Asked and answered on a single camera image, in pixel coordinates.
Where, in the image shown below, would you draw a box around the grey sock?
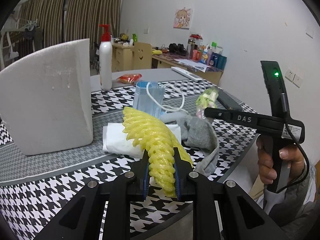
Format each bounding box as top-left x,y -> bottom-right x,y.
176,115 -> 220,177

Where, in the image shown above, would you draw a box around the green pink candy bag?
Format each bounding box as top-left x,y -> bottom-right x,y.
195,87 -> 219,119

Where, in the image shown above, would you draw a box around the white tissue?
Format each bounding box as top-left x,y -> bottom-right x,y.
103,122 -> 181,159

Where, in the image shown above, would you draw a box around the yellow foam fruit net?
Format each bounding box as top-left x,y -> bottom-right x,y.
123,107 -> 193,198

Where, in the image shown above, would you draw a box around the blue face mask stack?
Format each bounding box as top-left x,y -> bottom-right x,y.
132,80 -> 186,119

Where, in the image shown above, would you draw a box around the person right hand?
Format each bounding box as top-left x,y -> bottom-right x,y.
256,136 -> 307,186

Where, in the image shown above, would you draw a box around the black smartphone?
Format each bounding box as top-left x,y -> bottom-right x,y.
217,88 -> 242,111

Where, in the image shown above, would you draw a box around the white remote control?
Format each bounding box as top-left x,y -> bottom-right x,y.
171,67 -> 202,82

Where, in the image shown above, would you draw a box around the toiletry bottles cluster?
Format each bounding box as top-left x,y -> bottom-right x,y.
186,33 -> 227,70

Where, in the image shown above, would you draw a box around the white papers on desk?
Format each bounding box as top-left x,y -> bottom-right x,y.
175,59 -> 215,73

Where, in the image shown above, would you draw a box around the red orange snack packet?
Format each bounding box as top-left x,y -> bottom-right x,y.
117,73 -> 142,85

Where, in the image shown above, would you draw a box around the houndstooth table mat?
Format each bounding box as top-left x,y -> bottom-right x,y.
0,80 -> 258,240

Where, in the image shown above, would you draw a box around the wooden smiley chair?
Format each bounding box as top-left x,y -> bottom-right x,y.
132,42 -> 152,70

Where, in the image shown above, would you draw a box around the wooden desk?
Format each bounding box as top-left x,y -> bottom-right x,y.
112,43 -> 223,85

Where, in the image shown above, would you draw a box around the white styrofoam box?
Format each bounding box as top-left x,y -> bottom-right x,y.
1,39 -> 93,155

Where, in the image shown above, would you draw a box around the white pump lotion bottle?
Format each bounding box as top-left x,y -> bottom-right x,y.
99,24 -> 112,90

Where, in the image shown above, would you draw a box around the brown window curtains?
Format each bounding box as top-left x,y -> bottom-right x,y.
19,0 -> 121,47

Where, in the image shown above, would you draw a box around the anime girl wall poster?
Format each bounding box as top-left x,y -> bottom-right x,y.
173,7 -> 193,29

